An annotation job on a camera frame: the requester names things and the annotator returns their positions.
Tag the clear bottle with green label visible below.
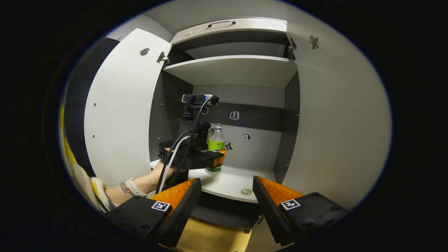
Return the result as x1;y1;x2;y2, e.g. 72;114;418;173
206;123;226;173

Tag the beaded bracelet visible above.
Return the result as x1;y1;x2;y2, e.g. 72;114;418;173
118;181;131;199

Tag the black cable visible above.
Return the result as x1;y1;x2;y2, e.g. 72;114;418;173
156;96;220;195

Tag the dark grey cabinet base shelf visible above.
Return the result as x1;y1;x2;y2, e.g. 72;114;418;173
191;192;261;230

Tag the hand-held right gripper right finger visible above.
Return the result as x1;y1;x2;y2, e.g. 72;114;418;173
253;176;349;245

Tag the white cabinet shelf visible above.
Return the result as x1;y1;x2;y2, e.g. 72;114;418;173
150;159;277;203
163;55;298;89

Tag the black drawer handle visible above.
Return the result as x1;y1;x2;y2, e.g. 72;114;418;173
207;20;236;28

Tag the white and grey cabinet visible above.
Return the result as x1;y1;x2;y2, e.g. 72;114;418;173
149;17;301;230

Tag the white wrist watch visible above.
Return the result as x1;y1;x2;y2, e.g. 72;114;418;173
125;178;148;198

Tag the cream and yellow sleeve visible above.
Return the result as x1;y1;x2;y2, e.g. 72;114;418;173
58;101;117;214

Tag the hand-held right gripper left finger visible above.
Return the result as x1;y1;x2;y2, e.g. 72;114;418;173
105;178;202;247

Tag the beige cabinet drawer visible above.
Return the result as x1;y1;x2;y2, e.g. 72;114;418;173
170;17;287;45

